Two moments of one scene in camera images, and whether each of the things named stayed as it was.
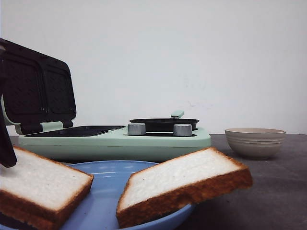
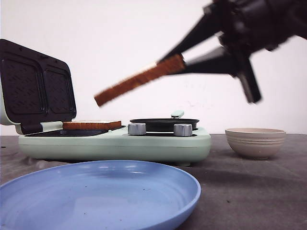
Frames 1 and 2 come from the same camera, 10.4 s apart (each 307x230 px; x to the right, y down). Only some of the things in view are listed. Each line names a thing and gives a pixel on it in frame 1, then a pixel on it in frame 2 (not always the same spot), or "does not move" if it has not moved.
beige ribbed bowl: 254,143 does not move
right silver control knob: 182,130 does not move
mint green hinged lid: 37,88 does not move
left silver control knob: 136,129 does not move
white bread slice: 170,186 to 174,64
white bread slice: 39,191 to 91,125
